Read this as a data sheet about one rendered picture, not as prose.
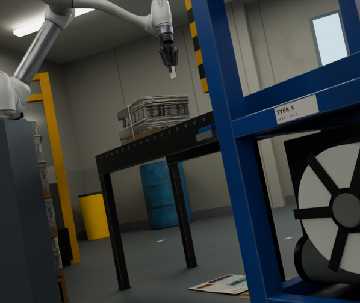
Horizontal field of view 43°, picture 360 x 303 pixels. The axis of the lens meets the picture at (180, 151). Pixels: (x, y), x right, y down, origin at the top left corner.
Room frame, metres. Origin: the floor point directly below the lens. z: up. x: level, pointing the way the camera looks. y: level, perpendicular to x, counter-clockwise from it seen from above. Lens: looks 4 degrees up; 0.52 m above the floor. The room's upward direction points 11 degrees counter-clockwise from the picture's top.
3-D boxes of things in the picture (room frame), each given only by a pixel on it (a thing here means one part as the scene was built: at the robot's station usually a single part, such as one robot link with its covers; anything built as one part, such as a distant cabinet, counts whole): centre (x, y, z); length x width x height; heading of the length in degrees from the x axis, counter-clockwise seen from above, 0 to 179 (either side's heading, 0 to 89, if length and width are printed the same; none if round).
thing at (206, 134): (1.78, -0.14, 0.70); 0.10 x 0.10 x 0.03; 36
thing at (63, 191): (4.40, 1.16, 0.93); 0.09 x 0.09 x 1.85; 17
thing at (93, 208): (6.95, 1.41, 0.34); 0.44 x 0.43 x 0.68; 69
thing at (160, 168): (6.66, 0.31, 0.47); 0.64 x 0.62 x 0.94; 69
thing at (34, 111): (4.32, 1.48, 1.28); 0.57 x 0.01 x 0.65; 107
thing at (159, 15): (2.46, -0.04, 1.47); 0.13 x 0.11 x 0.16; 7
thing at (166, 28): (2.44, -0.04, 1.36); 0.09 x 0.09 x 0.06
